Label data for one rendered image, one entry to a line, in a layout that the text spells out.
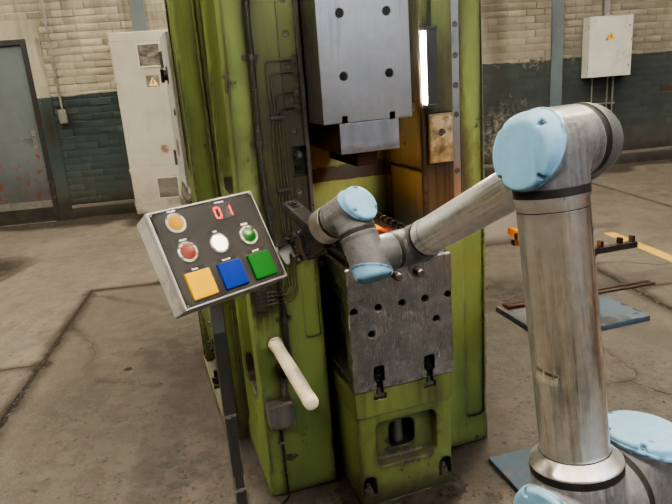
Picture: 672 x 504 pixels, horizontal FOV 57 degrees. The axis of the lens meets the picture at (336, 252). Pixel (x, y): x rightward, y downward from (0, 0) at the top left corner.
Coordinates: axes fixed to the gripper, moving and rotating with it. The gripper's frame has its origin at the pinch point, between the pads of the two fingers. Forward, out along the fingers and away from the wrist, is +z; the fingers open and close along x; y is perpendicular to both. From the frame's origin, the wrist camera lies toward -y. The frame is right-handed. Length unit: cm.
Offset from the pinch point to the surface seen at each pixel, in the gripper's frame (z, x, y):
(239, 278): 10.3, -9.1, 2.7
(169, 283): 13.7, -27.1, -2.4
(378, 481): 52, 36, 82
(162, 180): 481, 237, -209
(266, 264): 10.3, 1.0, 1.3
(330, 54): -16, 34, -49
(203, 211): 11.0, -10.8, -18.6
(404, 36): -27, 56, -47
